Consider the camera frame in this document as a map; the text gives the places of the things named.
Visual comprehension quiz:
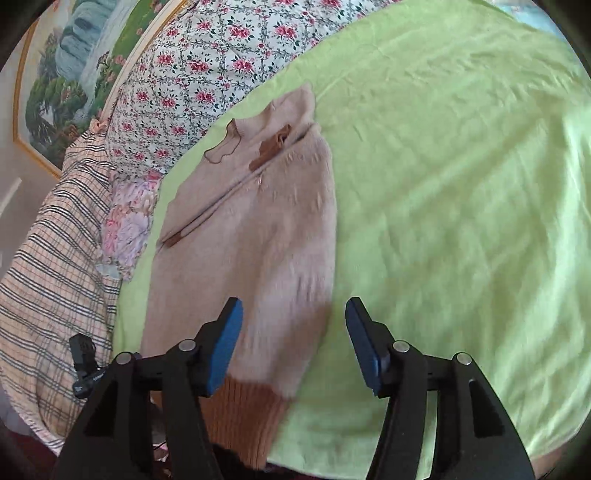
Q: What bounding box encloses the beige knit sweater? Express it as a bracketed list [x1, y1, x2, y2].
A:
[139, 85, 338, 472]

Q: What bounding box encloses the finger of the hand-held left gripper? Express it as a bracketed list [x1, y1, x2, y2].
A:
[69, 333, 106, 400]

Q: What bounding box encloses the green bed sheet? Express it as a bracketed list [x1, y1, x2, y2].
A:
[111, 0, 591, 476]

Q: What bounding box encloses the framed landscape painting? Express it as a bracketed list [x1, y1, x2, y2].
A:
[14, 0, 185, 181]

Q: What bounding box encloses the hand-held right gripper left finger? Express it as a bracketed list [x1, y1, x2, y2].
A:
[51, 298, 244, 480]

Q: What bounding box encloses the floral quilt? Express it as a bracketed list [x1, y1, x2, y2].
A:
[106, 0, 416, 176]

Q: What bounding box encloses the pastel floral pillow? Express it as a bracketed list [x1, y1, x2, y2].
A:
[99, 171, 162, 282]

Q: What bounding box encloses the plaid blanket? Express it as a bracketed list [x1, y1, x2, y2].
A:
[0, 131, 123, 450]

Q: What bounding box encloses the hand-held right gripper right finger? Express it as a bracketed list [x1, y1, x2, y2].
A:
[345, 298, 536, 480]

